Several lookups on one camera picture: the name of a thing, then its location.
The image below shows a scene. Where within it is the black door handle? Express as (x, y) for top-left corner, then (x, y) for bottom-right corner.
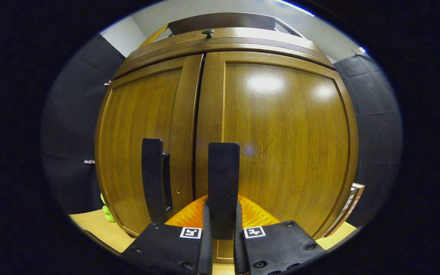
(142, 138), (173, 226)
(208, 142), (240, 240)

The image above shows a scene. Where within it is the green frog toy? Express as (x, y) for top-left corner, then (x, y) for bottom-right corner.
(100, 193), (116, 223)

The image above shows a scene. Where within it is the wooden double-door shoe cabinet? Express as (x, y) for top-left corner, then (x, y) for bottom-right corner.
(95, 12), (359, 264)

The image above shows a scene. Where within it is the wooden cabinet drawer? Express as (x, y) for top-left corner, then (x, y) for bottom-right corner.
(113, 27), (336, 80)

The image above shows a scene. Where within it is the black backdrop cloth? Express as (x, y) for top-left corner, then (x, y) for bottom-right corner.
(40, 34), (403, 228)

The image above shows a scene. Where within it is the wooden cabinet door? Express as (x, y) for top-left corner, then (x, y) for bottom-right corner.
(195, 52), (359, 264)
(95, 53), (204, 237)

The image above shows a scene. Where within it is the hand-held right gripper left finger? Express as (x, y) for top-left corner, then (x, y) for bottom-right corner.
(121, 195), (213, 275)

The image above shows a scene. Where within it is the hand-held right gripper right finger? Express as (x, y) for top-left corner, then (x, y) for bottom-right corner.
(233, 195), (327, 275)

